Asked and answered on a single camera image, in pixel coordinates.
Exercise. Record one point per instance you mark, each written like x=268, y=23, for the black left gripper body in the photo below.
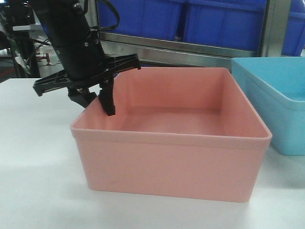
x=85, y=65

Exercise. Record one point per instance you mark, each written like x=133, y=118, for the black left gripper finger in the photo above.
x=81, y=96
x=106, y=96

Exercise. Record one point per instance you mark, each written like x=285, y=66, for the pink plastic box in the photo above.
x=186, y=132

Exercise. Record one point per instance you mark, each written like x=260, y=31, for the light blue plastic box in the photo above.
x=276, y=88

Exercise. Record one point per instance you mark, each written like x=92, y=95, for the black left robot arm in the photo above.
x=65, y=24

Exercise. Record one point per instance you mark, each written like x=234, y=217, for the grey background table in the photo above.
x=31, y=27

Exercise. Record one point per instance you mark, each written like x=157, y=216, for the dark blue bin left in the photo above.
x=157, y=19

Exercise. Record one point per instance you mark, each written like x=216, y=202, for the dark blue bin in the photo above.
x=235, y=24
x=157, y=19
x=295, y=31

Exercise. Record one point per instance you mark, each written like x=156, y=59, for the dark blue bin far right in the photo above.
x=295, y=31

